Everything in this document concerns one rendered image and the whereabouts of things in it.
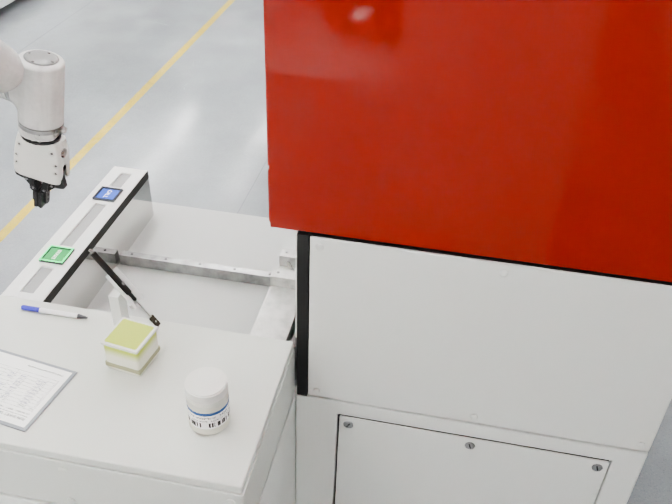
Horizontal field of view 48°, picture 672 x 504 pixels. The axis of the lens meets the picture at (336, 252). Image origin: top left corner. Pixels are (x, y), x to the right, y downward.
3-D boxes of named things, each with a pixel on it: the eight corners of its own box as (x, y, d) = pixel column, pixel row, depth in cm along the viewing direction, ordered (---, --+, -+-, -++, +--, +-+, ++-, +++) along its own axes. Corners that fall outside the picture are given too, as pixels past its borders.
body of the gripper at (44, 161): (74, 128, 150) (73, 174, 157) (26, 113, 150) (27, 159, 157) (56, 145, 144) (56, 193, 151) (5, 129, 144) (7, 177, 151)
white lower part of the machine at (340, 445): (550, 420, 258) (609, 223, 210) (561, 662, 193) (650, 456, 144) (348, 387, 268) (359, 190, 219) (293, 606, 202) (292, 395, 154)
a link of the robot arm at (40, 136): (73, 117, 149) (73, 130, 151) (31, 104, 149) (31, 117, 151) (53, 136, 142) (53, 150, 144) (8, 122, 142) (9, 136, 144)
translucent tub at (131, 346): (162, 352, 142) (158, 325, 138) (141, 379, 136) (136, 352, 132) (127, 342, 144) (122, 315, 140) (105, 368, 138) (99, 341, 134)
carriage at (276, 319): (315, 269, 183) (315, 259, 181) (277, 374, 154) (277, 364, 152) (283, 264, 184) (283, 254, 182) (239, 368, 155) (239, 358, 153)
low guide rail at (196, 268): (318, 288, 182) (318, 278, 180) (316, 293, 180) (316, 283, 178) (123, 259, 189) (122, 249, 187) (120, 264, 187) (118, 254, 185)
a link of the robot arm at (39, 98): (4, 118, 143) (46, 136, 142) (1, 55, 135) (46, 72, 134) (31, 102, 149) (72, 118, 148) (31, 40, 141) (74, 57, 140)
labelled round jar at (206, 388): (235, 408, 131) (232, 369, 126) (223, 439, 126) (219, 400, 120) (197, 401, 132) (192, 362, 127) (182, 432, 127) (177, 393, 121)
